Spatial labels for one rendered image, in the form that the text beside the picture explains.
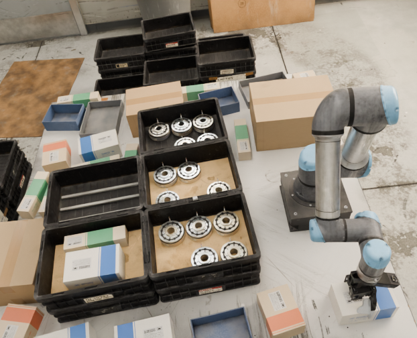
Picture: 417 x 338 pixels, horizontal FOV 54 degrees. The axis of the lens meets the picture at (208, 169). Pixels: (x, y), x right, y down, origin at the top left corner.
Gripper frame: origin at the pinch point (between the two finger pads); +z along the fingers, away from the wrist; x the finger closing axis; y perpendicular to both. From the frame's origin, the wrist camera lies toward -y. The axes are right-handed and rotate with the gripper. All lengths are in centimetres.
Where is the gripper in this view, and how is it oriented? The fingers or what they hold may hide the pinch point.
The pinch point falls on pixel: (363, 298)
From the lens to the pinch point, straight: 163.1
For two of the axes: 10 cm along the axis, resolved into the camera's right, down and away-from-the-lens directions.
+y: -9.9, 1.6, -0.1
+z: 1.0, 6.5, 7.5
